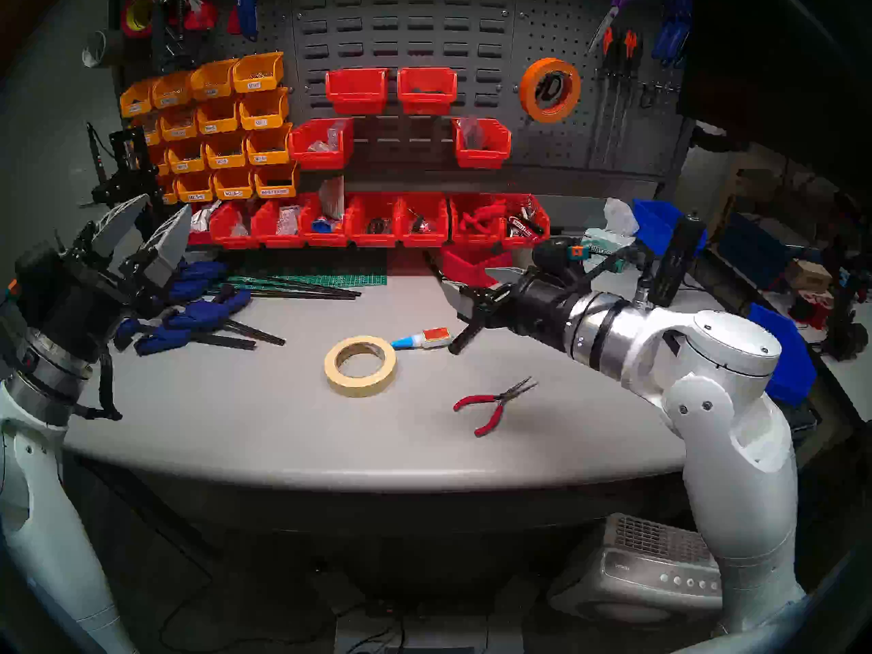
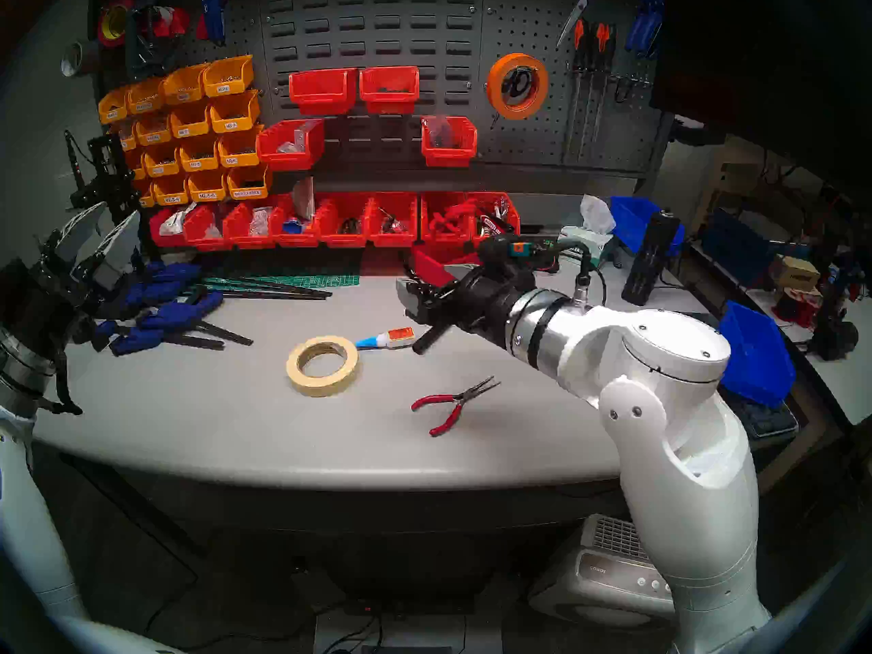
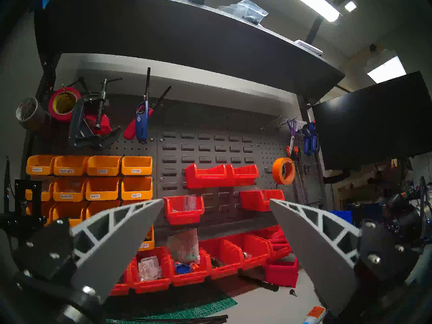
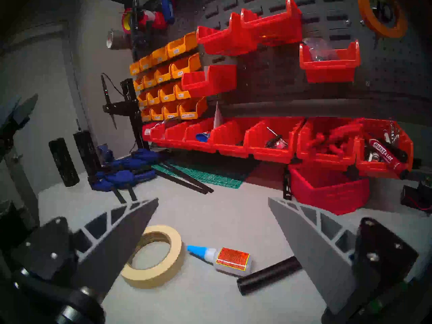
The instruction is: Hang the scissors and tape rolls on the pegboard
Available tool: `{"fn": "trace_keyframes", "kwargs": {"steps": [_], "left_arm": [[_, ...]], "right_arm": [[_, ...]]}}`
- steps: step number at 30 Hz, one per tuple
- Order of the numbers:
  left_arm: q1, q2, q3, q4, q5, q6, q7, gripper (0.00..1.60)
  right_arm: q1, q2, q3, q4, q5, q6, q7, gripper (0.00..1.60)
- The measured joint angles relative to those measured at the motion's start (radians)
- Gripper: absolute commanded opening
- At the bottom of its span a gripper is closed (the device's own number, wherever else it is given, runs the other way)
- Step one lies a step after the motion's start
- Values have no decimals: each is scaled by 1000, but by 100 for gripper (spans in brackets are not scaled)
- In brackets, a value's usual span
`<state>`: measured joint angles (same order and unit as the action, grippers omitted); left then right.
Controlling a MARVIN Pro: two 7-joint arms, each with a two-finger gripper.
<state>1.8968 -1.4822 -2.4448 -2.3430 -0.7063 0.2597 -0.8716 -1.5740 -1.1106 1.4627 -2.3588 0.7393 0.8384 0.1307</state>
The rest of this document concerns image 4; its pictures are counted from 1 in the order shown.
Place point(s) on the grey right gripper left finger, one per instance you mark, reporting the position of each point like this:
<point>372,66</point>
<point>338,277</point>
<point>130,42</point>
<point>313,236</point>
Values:
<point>101,245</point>

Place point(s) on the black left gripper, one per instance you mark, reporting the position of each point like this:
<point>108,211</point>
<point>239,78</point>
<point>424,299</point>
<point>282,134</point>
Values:
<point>6,141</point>

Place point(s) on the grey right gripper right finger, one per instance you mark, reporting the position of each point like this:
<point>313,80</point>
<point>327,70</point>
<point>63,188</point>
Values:
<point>317,259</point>

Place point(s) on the beige masking tape roll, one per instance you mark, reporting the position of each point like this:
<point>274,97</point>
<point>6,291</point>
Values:
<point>175,252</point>

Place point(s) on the orange tape roll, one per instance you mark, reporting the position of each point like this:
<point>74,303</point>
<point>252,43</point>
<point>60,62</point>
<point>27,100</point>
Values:
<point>364,12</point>

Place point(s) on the red tape roll yellow core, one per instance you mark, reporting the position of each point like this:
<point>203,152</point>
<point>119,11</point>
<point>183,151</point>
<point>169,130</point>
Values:
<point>125,21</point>

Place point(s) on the white room door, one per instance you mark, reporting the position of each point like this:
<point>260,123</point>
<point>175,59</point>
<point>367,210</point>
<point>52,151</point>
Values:
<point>40,90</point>

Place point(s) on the black cylindrical rod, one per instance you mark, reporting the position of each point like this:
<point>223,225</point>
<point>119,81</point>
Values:
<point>266,276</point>

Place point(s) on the small red loose bin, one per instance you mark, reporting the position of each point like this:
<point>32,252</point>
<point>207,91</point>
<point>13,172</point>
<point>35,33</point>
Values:
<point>327,195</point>

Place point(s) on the black perforated cylinder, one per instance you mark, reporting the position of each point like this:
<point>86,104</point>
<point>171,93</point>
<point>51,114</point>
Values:
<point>87,154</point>
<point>64,161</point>

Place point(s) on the black marker pen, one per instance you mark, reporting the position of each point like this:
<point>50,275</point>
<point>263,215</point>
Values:
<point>287,188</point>

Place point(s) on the white glue bottle orange label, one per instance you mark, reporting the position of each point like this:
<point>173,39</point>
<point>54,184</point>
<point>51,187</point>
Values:
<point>233,259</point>

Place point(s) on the red plastic parts bin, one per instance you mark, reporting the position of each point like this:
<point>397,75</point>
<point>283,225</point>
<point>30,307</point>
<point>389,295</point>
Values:
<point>222,43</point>
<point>216,83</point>
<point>270,154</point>
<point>158,137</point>
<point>329,72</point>
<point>320,158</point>
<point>273,26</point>
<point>229,147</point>
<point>199,146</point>
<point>146,134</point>
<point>177,139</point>
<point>374,169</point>

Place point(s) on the black tool stand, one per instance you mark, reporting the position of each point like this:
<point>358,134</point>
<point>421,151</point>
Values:
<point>130,107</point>

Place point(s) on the orange labelled parts bin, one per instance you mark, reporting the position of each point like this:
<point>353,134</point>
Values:
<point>146,64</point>
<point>182,94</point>
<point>143,102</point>
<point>160,56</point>
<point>184,70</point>
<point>171,114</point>
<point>153,100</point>
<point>190,114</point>
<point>146,117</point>
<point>163,76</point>
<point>135,69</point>
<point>139,86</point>
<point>180,48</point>
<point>167,96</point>
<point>157,115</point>
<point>150,82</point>

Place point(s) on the black red marker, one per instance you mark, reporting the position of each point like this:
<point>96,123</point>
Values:
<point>384,154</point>

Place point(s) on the green cutting mat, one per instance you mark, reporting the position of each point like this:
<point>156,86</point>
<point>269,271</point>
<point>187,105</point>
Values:
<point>209,176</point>

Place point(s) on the black metal spring clamp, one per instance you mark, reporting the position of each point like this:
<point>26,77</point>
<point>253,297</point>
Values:
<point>136,29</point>

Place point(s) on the small blue white spool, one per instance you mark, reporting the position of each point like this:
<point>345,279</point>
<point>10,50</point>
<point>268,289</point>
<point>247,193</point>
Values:
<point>203,137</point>

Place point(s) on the red white plastic tool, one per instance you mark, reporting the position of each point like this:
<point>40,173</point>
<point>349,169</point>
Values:
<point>157,21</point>

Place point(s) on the clear plastic bag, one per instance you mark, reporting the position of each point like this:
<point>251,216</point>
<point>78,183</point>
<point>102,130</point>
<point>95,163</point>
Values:
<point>218,119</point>

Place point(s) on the blue long-nose lighter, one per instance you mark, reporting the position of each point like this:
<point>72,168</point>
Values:
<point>167,7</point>

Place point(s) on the grey duct tape roll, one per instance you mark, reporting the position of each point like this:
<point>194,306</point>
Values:
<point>118,39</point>

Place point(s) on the dark grey pegboard wall panel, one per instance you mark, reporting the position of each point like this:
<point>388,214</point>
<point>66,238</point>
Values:
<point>388,66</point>

